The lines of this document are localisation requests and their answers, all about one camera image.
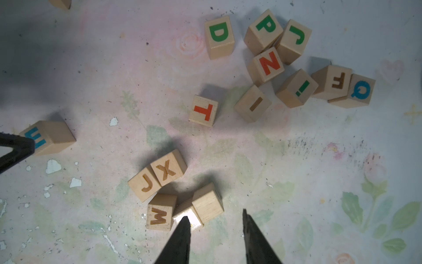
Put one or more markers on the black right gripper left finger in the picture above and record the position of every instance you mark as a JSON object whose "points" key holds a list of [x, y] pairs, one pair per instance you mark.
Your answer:
{"points": [[177, 249]]}

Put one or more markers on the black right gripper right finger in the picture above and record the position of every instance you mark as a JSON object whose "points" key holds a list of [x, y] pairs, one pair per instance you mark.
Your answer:
{"points": [[258, 250]]}

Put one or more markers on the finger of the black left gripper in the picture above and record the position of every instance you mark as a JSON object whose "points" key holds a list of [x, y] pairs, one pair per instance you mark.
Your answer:
{"points": [[22, 147]]}

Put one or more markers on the wooden block letter E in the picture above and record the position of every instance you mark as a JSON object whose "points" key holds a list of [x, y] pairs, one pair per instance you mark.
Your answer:
{"points": [[50, 137]]}

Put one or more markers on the wooden block letter M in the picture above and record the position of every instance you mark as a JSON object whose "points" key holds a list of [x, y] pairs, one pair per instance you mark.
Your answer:
{"points": [[160, 212]]}

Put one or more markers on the wooden block letter J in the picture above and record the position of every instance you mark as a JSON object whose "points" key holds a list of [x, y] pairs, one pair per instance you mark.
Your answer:
{"points": [[145, 183]]}

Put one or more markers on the wooden block letter X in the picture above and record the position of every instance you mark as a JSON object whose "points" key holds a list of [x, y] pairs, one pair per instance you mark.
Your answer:
{"points": [[169, 167]]}

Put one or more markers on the wooden block letter T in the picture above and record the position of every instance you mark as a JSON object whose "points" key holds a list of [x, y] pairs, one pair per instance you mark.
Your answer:
{"points": [[203, 111]]}

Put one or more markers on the wooden block letter I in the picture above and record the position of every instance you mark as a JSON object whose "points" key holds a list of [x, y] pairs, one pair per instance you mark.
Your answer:
{"points": [[252, 105]]}

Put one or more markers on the wooden block letter F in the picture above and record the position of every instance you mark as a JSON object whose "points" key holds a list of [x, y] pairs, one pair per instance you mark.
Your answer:
{"points": [[333, 82]]}

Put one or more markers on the wooden block letter N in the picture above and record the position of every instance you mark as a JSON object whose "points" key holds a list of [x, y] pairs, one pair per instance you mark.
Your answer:
{"points": [[265, 67]]}

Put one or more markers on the wooden block letter Q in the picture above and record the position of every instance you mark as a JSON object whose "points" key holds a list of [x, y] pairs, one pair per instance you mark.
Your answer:
{"points": [[359, 93]]}

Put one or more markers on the wooden block letter D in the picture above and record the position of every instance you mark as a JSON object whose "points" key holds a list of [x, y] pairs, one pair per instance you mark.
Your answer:
{"points": [[219, 37]]}

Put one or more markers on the wooden block letter P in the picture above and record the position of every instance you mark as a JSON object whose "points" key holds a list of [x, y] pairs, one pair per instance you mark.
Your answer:
{"points": [[263, 33]]}

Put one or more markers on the shiny top wooden block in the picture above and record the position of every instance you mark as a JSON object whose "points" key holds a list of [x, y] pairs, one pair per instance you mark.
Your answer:
{"points": [[186, 208]]}

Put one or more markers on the plain wooden block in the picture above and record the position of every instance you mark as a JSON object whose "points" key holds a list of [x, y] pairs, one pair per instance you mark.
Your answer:
{"points": [[207, 203]]}

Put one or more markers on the wooden block exclamation mark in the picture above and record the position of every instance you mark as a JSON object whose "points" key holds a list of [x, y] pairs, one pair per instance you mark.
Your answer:
{"points": [[297, 89]]}

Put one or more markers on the wooden block green J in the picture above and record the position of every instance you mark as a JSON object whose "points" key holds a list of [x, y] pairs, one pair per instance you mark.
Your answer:
{"points": [[293, 42]]}

